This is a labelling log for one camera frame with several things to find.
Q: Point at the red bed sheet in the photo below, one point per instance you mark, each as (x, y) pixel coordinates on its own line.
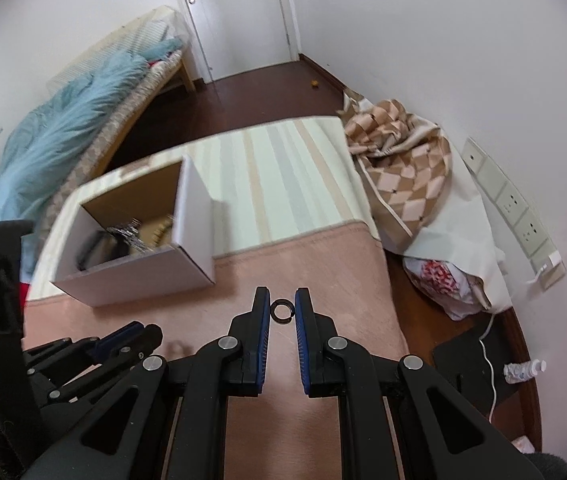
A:
(24, 294)

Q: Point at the white door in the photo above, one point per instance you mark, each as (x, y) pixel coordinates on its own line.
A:
(238, 15)

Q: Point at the small plastic bottle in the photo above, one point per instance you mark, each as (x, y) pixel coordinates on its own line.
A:
(523, 371)

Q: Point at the wall socket strip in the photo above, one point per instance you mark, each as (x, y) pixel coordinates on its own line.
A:
(518, 210)

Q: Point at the white cardboard box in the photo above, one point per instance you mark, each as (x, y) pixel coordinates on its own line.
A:
(163, 272)

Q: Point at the white bag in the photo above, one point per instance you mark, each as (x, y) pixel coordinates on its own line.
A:
(458, 245)

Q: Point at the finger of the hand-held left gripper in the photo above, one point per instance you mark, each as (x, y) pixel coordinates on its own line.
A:
(128, 355)
(118, 336)

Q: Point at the teal cloth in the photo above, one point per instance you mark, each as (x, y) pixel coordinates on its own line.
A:
(159, 50)

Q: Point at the dark grey fluffy cloth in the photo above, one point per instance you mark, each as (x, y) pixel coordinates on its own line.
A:
(548, 467)

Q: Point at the red printed plastic bag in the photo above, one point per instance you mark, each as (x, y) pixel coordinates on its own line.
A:
(438, 275)

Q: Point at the white charger plug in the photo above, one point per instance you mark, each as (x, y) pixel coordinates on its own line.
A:
(549, 263)

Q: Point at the brown checkered blanket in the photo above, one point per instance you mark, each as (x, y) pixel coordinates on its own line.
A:
(403, 175)

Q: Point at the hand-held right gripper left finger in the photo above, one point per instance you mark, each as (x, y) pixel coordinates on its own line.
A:
(263, 332)

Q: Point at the wooden bed frame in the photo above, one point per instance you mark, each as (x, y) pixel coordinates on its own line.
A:
(173, 77)

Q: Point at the light blue duvet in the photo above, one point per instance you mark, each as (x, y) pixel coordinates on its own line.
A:
(58, 135)

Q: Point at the black wrist band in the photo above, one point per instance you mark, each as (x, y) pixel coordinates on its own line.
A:
(83, 252)

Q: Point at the black flat floor pad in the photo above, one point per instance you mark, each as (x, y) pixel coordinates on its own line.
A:
(463, 360)

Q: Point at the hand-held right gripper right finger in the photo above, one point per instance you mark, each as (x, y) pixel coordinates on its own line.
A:
(302, 340)

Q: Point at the striped mattress bed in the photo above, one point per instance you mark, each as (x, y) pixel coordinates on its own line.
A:
(283, 180)

